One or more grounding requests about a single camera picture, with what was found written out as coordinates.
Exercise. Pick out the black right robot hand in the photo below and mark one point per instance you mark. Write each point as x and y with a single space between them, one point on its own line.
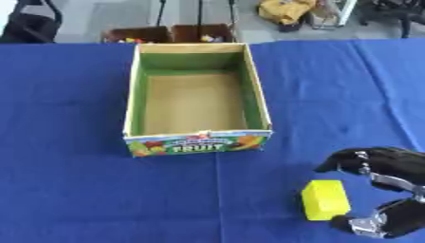
395 164

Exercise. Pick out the cardboard box with green inside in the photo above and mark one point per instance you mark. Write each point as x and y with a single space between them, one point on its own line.
195 101

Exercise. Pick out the brown cardboard box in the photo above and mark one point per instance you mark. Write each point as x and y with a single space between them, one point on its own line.
202 33
136 34

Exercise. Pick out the yellow rectangular block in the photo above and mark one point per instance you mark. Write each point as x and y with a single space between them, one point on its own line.
325 199

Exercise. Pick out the black chair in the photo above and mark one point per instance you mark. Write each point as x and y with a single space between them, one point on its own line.
30 23
394 12

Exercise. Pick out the yellow bag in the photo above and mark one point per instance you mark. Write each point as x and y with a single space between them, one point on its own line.
285 11

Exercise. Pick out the black tripod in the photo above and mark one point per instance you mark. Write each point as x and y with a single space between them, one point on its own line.
196 12

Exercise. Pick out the white metal frame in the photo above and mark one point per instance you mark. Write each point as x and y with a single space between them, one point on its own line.
334 14

